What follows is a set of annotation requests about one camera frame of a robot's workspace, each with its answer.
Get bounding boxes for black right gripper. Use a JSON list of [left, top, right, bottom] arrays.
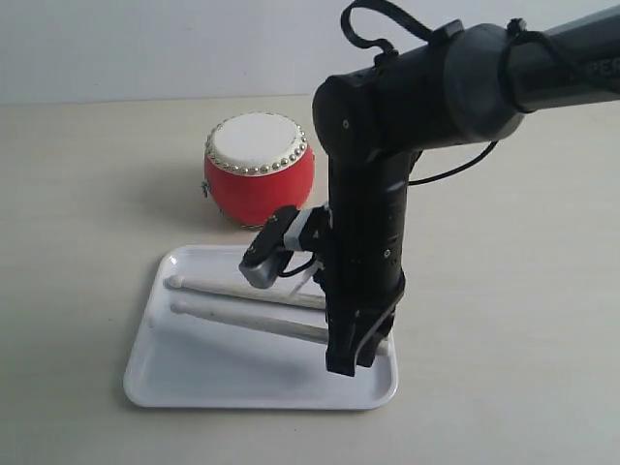
[[314, 202, 406, 377]]

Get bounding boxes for white drumstick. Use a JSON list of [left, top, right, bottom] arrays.
[[164, 274, 326, 310], [170, 301, 328, 346]]

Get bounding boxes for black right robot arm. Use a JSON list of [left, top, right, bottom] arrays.
[[312, 1, 619, 376]]

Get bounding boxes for small red drum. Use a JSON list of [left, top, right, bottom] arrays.
[[202, 111, 315, 228]]

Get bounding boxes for white rectangular plastic tray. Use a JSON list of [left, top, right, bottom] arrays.
[[123, 245, 398, 411]]

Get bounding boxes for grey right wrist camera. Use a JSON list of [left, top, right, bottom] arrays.
[[238, 205, 316, 290]]

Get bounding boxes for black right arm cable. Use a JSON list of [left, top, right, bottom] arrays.
[[280, 1, 500, 292]]

